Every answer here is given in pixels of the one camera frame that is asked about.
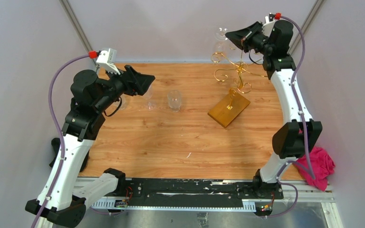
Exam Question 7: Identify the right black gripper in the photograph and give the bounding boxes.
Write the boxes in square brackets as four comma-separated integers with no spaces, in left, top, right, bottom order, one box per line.
[225,21,274,56]

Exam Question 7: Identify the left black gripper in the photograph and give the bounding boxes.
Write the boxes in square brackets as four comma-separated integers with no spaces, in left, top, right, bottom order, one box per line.
[94,63,155,112]

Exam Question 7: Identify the clear wine glass back top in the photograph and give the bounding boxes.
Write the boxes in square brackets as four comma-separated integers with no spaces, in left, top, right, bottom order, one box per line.
[211,26,233,63]

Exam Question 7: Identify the clear ribbed wine glass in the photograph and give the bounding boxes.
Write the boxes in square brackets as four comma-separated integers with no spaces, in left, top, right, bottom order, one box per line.
[119,95,129,110]

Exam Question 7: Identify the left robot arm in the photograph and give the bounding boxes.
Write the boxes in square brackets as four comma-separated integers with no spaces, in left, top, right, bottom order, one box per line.
[25,65,155,228]

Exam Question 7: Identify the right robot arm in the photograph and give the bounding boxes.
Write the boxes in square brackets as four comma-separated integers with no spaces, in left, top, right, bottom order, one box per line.
[225,17,322,199]

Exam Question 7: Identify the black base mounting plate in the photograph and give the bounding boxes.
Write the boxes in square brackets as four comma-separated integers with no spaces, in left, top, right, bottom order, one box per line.
[108,178,284,209]

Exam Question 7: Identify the pink cloth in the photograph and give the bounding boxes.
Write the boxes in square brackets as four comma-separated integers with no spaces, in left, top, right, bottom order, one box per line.
[294,147,336,191]

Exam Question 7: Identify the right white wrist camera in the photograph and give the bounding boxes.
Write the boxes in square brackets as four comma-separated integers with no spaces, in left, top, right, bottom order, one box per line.
[262,13,276,37]

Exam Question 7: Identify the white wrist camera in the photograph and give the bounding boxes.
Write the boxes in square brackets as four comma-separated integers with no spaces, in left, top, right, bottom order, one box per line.
[96,48,121,75]
[262,13,276,37]

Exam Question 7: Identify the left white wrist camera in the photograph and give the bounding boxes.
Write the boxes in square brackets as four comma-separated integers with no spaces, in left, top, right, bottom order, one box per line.
[96,48,121,75]

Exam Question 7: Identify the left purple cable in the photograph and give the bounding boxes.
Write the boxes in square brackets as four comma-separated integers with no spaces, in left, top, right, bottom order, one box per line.
[30,50,99,228]

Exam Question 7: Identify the gold wire glass rack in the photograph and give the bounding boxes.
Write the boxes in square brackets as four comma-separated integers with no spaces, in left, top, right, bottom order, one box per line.
[208,52,266,128]

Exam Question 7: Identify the aluminium frame rail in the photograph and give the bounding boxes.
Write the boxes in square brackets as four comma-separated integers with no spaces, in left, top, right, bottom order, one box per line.
[79,178,344,228]

